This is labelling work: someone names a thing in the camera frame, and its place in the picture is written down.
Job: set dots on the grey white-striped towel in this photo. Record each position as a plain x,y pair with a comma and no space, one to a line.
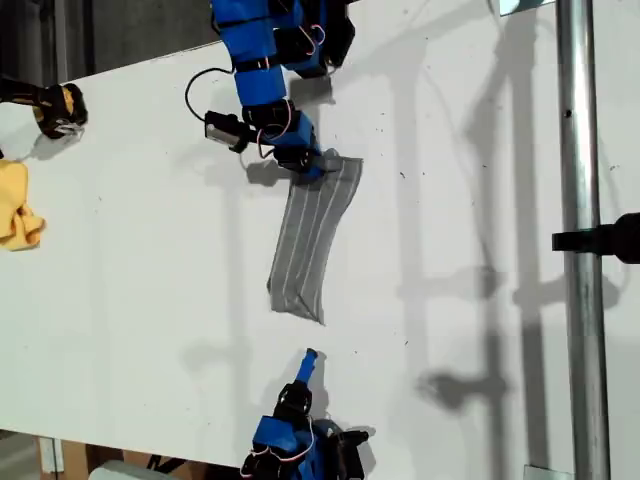
310,235

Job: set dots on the white container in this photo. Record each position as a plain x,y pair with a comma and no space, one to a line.
115,472

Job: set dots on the brown cardboard box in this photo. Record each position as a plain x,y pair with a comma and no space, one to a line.
75,460

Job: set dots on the white table leg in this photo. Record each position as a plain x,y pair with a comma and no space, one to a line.
50,455

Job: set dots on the yellow cloth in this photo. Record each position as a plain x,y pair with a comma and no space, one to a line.
15,200

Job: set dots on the black clamp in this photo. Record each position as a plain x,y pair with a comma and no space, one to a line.
620,237

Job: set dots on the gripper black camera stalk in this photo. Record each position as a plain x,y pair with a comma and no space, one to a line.
257,134

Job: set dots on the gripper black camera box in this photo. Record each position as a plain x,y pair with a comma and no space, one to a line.
350,452
225,131

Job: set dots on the shiny metal bracket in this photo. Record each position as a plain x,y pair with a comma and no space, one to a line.
520,6

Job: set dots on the steel post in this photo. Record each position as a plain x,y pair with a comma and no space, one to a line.
580,150

